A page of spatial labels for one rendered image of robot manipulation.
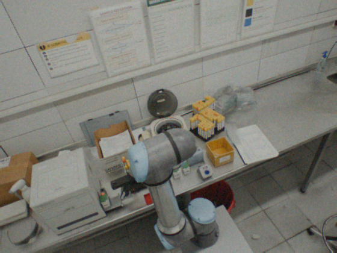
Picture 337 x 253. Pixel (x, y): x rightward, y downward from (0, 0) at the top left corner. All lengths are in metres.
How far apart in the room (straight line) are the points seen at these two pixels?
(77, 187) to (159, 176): 0.56
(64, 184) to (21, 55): 0.73
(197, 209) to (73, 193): 0.58
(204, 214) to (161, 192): 0.28
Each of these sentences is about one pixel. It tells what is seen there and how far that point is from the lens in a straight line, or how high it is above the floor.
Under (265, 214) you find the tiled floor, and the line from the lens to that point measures 2.39.
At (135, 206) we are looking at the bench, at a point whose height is 0.87.
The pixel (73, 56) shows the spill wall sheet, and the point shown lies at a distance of 1.51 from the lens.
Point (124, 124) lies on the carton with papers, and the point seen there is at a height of 0.99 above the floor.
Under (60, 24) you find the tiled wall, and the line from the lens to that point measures 1.46.
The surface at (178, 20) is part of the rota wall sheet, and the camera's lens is 1.57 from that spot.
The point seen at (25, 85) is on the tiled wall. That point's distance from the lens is 1.60.
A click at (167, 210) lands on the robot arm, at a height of 1.28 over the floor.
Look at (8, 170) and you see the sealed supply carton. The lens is 1.72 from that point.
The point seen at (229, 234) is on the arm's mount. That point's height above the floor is 0.92.
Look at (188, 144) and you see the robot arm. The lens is 0.74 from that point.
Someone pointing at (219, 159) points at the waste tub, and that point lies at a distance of 1.47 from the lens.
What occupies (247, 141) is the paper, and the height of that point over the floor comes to 0.89.
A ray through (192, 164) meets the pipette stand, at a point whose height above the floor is 0.89.
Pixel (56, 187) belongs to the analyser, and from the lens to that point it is 1.27.
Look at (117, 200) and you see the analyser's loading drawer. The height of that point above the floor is 0.91.
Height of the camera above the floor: 2.07
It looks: 41 degrees down
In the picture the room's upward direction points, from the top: 9 degrees counter-clockwise
